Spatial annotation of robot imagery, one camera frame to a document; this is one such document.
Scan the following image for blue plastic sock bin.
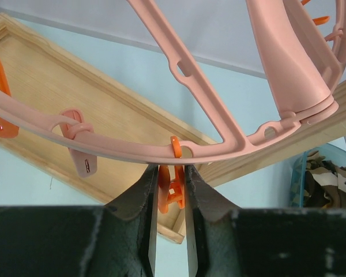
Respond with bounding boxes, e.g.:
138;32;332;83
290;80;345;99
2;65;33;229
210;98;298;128
289;144;346;208

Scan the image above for pink round clip hanger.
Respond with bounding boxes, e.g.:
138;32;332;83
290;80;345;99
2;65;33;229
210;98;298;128
0;1;346;164

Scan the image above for pink clothes clip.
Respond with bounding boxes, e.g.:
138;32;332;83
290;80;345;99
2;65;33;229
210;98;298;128
59;108;99;178

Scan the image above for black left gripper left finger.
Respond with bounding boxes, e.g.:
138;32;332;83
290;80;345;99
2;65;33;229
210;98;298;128
0;165;158;276

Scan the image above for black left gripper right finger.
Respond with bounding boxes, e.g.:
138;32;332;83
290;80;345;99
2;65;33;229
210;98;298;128
185;165;346;276

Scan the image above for wooden hanger rack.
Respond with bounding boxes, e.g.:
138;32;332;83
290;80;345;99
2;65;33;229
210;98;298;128
0;14;346;244

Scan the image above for pile of socks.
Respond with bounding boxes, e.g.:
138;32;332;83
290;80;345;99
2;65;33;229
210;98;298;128
303;151;346;209

